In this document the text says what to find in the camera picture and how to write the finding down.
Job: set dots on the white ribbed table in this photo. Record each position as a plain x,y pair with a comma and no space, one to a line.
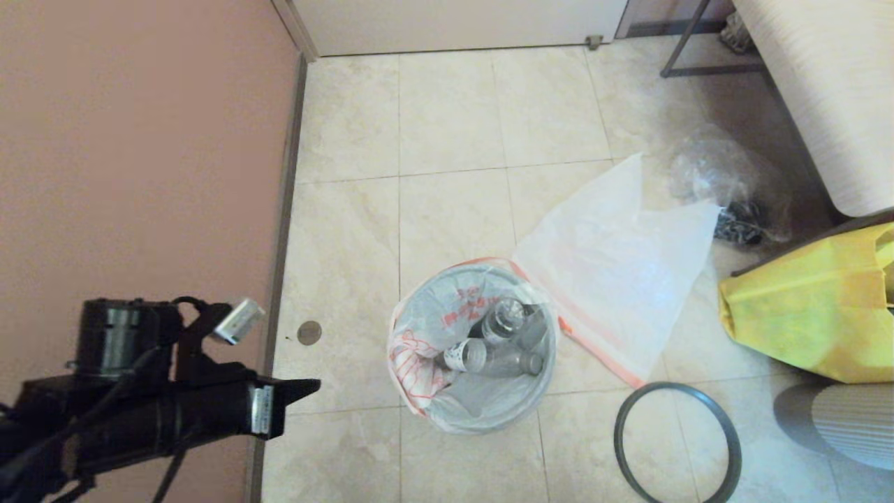
838,84

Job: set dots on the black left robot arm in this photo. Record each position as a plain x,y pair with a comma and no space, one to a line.
112,335

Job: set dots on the grey cloth bundle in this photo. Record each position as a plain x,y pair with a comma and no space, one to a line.
735,33

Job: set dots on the black crumpled item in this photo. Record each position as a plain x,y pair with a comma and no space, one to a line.
737,223

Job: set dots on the white ribbed bin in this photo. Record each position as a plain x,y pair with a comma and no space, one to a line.
859,419

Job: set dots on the round metal floor drain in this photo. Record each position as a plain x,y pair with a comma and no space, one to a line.
309,332

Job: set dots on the white red-printed trash bag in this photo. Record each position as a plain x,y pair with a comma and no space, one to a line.
433,314

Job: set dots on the white door frame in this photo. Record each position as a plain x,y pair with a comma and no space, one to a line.
297,31

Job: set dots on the dark metal table frame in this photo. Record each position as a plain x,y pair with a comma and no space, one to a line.
712,70

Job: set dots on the clear plastic bottle dark label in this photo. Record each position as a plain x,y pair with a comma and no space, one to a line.
499,321

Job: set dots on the crumpled clear plastic bag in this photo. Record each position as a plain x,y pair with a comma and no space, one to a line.
705,168

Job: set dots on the white door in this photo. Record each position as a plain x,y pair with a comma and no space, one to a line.
454,21

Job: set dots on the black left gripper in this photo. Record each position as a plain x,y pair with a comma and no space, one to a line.
209,419

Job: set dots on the small metal door stop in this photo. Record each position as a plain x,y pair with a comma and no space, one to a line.
594,42

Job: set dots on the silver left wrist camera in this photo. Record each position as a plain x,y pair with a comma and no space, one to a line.
239,321

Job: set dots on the yellow fabric bag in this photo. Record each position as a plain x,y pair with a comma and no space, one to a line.
803,307

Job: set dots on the clear plastic bottle white label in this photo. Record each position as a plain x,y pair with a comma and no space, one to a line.
489,360

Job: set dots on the black round trash bin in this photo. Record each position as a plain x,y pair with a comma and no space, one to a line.
489,412

